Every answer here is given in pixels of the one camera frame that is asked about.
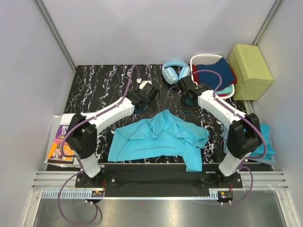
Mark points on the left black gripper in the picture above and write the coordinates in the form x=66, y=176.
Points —
x=147, y=100

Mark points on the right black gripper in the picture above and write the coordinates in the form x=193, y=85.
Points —
x=183, y=109

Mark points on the turquoise t-shirt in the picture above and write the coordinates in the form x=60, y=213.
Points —
x=162, y=135

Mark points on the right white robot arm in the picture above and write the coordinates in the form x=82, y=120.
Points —
x=242, y=130

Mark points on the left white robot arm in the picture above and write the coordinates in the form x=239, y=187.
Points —
x=83, y=129

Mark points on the pile of teal t-shirts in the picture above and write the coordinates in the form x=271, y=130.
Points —
x=269, y=157

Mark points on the navy blue folded t-shirt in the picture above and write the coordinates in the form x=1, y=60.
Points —
x=211, y=79

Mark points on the light blue headphones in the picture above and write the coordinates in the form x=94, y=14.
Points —
x=169, y=73

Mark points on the teal folded t-shirt in basket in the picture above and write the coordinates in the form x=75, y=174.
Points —
x=224, y=92

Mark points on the white plastic laundry basket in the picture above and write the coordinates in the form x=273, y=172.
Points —
x=209, y=59

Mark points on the yellow-green storage box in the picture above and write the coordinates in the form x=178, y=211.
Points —
x=251, y=71

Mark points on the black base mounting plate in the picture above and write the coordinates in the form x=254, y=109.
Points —
x=156, y=180

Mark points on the white paper sheets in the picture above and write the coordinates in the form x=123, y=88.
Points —
x=57, y=121

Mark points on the aluminium rail frame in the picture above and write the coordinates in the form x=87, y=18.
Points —
x=58, y=184

